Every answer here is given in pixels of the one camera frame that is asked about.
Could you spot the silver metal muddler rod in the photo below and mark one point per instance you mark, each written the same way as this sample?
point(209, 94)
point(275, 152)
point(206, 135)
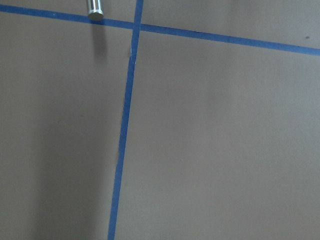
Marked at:
point(95, 10)

